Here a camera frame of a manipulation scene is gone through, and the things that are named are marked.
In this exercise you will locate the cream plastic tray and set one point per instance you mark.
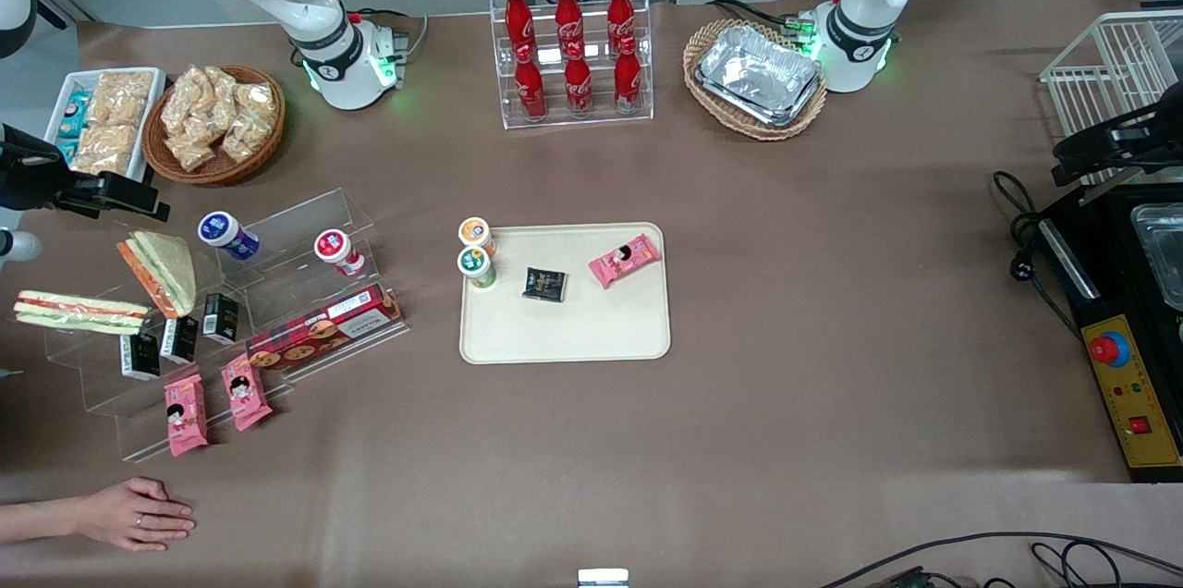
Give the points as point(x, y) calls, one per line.
point(610, 320)

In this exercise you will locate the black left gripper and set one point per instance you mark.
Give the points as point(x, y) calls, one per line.
point(1145, 128)

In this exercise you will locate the person's bare hand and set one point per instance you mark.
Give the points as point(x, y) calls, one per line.
point(139, 514)

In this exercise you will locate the metal food container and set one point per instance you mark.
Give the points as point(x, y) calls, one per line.
point(1163, 255)

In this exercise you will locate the dark round wicker basket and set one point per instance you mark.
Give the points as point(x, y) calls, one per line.
point(263, 153)

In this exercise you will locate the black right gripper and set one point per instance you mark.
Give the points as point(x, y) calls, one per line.
point(28, 174)

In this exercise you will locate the pink snack packet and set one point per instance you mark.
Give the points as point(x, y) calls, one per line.
point(246, 392)
point(625, 261)
point(186, 417)

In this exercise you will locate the orange-lid cup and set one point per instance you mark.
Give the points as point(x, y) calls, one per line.
point(475, 232)

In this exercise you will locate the red cookie box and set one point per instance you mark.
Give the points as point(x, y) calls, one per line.
point(323, 327)

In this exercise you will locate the long plastic-wrapped sandwich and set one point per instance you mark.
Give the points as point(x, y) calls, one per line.
point(79, 311)

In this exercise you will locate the light oval wicker basket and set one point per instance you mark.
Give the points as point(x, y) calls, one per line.
point(707, 38)

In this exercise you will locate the red cola bottle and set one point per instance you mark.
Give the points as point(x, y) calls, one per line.
point(620, 13)
point(518, 19)
point(579, 87)
point(568, 15)
point(628, 81)
point(530, 89)

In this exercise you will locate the small white device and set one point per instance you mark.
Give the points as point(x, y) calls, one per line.
point(603, 579)

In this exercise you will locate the triangular wrapped sandwich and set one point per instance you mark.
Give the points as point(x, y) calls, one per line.
point(171, 269)

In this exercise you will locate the aluminium foil tray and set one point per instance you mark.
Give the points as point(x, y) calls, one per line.
point(758, 75)

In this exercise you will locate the black tissue pack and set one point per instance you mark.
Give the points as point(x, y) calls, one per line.
point(220, 318)
point(140, 357)
point(543, 285)
point(179, 338)

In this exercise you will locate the white rectangular snack tray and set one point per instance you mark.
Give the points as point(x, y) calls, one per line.
point(148, 107)

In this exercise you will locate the red-cap white bottle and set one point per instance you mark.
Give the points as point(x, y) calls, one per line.
point(337, 251)

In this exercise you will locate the clear acrylic bottle rack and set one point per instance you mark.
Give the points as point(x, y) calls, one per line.
point(647, 61)

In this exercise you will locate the clear bag of crackers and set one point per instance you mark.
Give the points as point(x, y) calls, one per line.
point(250, 121)
point(106, 149)
point(122, 96)
point(192, 153)
point(224, 98)
point(185, 103)

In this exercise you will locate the blue-cap white bottle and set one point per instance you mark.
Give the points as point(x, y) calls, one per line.
point(226, 234)

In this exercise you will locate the black sealing machine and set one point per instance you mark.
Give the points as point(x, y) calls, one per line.
point(1132, 385)

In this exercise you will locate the person's bare forearm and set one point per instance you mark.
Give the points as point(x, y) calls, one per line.
point(37, 523)

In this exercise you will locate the clear acrylic display stand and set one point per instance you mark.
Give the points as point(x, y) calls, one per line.
point(296, 218)

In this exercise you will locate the green-lid cup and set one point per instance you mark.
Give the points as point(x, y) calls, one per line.
point(476, 266)

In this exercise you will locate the small blue snack packet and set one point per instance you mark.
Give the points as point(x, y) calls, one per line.
point(67, 151)
point(76, 112)

